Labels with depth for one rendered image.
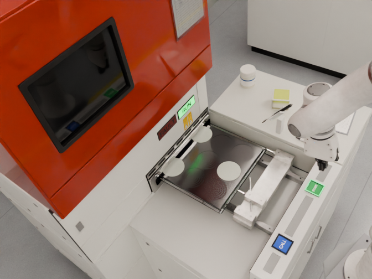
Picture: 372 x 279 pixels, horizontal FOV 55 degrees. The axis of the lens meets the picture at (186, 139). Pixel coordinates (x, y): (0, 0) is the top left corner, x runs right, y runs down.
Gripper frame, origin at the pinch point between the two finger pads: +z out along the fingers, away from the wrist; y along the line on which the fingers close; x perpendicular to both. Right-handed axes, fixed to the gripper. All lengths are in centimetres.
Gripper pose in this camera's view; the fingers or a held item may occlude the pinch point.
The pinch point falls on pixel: (322, 164)
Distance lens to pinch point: 129.9
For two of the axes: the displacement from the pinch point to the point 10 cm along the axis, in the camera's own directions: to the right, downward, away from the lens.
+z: 2.8, 7.1, 6.5
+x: 5.9, -6.6, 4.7
